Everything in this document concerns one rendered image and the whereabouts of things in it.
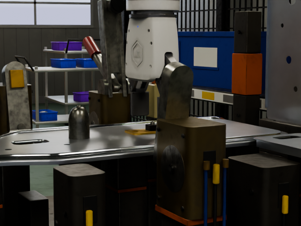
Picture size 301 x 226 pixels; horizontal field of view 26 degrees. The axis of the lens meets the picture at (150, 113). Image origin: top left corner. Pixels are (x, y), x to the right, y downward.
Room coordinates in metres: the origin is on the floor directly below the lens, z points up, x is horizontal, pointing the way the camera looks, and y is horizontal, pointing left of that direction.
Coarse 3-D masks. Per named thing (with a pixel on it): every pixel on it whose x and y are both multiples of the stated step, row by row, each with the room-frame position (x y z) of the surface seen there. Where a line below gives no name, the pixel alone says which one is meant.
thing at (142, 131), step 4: (148, 124) 1.03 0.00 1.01; (156, 124) 1.03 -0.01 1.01; (148, 128) 1.03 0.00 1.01; (152, 128) 1.02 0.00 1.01; (128, 132) 1.01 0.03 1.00; (132, 132) 1.01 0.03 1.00; (136, 132) 1.01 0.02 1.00; (140, 132) 1.01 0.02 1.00; (144, 132) 1.01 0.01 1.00; (148, 132) 1.01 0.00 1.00; (152, 132) 1.01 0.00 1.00
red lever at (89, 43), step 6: (84, 42) 1.25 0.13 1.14; (90, 42) 1.24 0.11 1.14; (90, 48) 1.23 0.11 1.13; (96, 48) 1.23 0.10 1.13; (90, 54) 1.22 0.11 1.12; (96, 54) 1.22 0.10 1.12; (96, 60) 1.21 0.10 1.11; (102, 72) 1.18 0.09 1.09; (114, 78) 1.16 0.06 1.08; (114, 84) 1.15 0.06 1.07; (120, 84) 1.16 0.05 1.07; (114, 90) 1.15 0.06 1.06
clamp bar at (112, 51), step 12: (108, 0) 1.18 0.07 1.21; (120, 0) 1.15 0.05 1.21; (108, 12) 1.17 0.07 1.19; (120, 12) 1.15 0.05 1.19; (108, 24) 1.17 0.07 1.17; (120, 24) 1.17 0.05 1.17; (108, 36) 1.16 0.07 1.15; (120, 36) 1.17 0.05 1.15; (108, 48) 1.15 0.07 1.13; (120, 48) 1.16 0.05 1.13; (108, 60) 1.15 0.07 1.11; (120, 60) 1.16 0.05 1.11; (108, 72) 1.14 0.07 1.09; (120, 72) 1.16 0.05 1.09; (108, 84) 1.14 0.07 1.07; (108, 96) 1.14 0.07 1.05
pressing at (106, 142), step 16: (48, 128) 1.05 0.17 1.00; (64, 128) 1.06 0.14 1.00; (96, 128) 1.07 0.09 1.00; (112, 128) 1.07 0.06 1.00; (128, 128) 1.07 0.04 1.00; (144, 128) 1.07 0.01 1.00; (240, 128) 1.07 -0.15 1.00; (256, 128) 1.07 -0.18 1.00; (0, 144) 0.91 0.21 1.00; (32, 144) 0.91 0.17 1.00; (48, 144) 0.91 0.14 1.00; (64, 144) 0.92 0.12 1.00; (80, 144) 0.91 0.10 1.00; (96, 144) 0.91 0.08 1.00; (112, 144) 0.91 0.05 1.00; (128, 144) 0.91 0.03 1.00; (144, 144) 0.91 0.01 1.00; (240, 144) 0.97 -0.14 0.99; (256, 144) 0.98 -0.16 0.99; (0, 160) 0.82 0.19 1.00; (16, 160) 0.83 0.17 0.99; (32, 160) 0.83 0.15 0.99; (48, 160) 0.83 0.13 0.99; (64, 160) 0.84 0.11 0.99; (80, 160) 0.85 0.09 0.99; (96, 160) 0.86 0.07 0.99
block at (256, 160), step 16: (240, 160) 0.90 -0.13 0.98; (256, 160) 0.90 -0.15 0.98; (272, 160) 0.90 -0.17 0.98; (288, 160) 0.90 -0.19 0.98; (240, 176) 0.89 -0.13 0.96; (256, 176) 0.86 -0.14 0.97; (272, 176) 0.85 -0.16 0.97; (288, 176) 0.87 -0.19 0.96; (240, 192) 0.89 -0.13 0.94; (256, 192) 0.86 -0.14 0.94; (272, 192) 0.85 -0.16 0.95; (288, 192) 0.86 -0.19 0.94; (240, 208) 0.89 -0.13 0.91; (256, 208) 0.86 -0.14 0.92; (272, 208) 0.85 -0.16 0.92; (288, 208) 0.87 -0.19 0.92; (240, 224) 0.89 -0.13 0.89; (256, 224) 0.86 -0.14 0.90; (272, 224) 0.85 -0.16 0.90; (288, 224) 0.87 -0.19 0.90
